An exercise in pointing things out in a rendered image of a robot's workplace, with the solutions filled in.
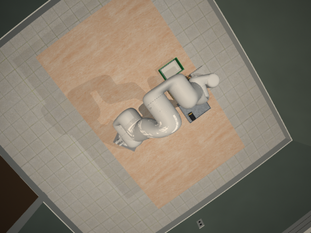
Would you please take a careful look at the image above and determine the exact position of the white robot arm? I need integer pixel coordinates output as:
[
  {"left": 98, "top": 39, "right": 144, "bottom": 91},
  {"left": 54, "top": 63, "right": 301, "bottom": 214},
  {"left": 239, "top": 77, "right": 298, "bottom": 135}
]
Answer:
[{"left": 113, "top": 66, "right": 220, "bottom": 148}]

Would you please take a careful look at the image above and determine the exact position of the green open-top box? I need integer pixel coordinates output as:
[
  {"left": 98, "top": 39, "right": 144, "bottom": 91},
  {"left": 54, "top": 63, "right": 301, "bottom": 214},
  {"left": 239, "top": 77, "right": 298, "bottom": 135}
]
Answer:
[{"left": 158, "top": 57, "right": 184, "bottom": 80}]

